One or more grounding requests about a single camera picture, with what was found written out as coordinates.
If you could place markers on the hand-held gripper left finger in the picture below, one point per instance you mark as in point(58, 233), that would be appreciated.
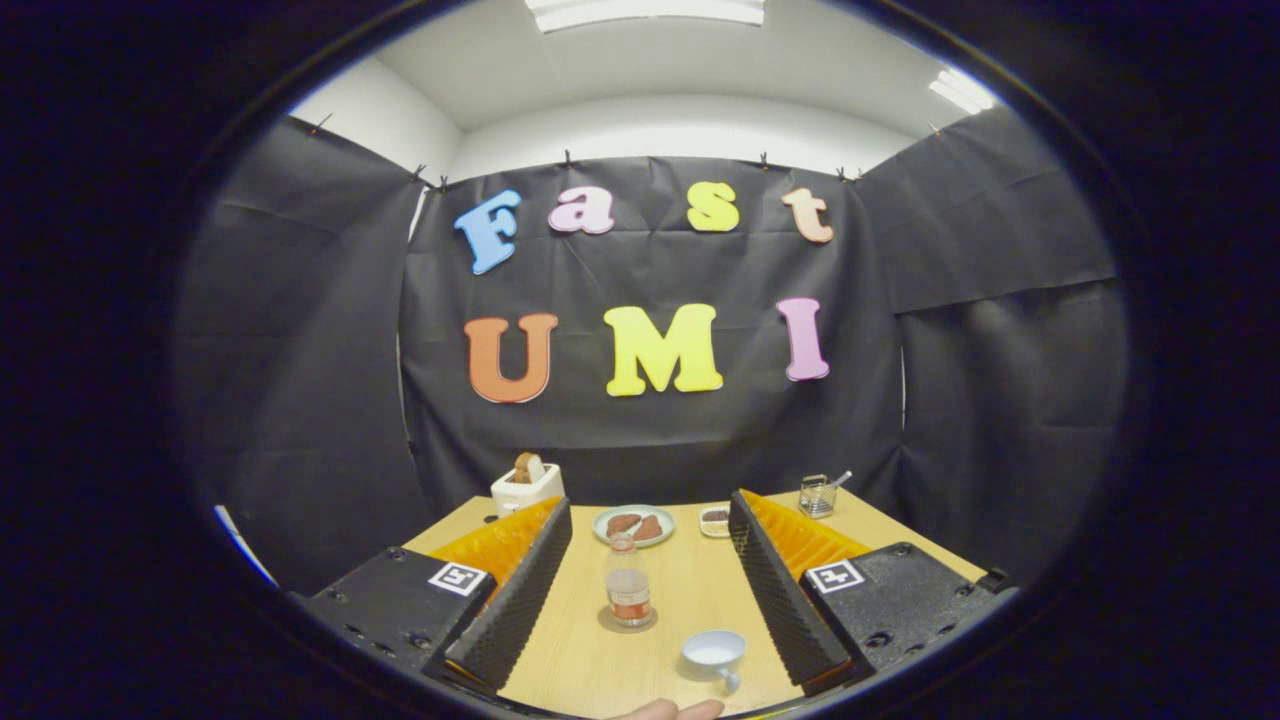
point(515, 600)

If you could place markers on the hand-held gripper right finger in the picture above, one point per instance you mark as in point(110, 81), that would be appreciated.
point(780, 590)

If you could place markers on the round brown coaster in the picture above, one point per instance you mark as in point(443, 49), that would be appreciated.
point(604, 622)

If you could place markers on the clear juice bottle red label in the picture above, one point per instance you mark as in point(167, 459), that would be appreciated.
point(628, 595)

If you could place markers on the wooden table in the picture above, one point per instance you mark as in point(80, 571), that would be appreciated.
point(690, 590)

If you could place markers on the small white snack dish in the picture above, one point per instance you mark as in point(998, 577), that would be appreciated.
point(714, 522)

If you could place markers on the white toaster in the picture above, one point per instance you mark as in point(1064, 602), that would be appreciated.
point(525, 492)

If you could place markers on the brown meat piece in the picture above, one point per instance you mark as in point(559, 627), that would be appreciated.
point(650, 529)
point(621, 524)

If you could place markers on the pale green plate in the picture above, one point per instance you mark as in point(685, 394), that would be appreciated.
point(633, 543)

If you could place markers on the toast slice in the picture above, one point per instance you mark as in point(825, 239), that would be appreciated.
point(527, 467)

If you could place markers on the small ceiling light panel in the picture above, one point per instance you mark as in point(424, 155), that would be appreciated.
point(962, 92)

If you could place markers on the long ceiling light panel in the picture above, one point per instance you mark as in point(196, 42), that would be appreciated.
point(645, 12)

